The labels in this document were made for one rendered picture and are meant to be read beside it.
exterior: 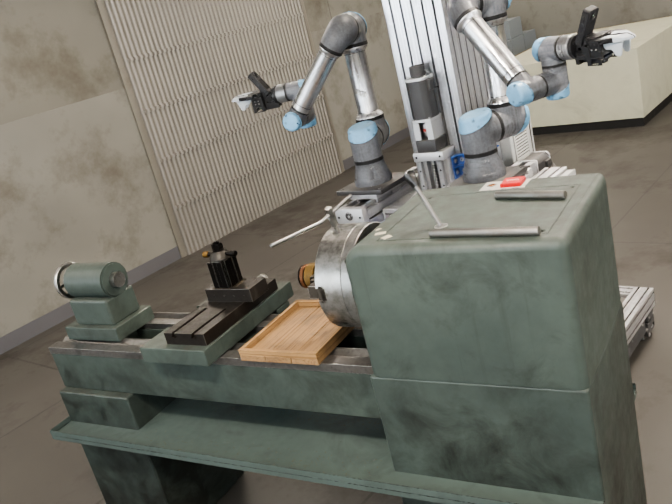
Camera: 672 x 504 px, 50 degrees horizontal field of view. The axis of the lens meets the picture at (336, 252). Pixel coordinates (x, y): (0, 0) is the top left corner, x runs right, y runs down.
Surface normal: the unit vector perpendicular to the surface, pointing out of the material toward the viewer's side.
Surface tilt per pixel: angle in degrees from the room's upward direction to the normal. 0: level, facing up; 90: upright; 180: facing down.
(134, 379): 90
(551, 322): 90
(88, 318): 90
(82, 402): 90
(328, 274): 65
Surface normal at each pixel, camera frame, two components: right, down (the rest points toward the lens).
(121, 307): 0.84, -0.04
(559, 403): -0.48, 0.40
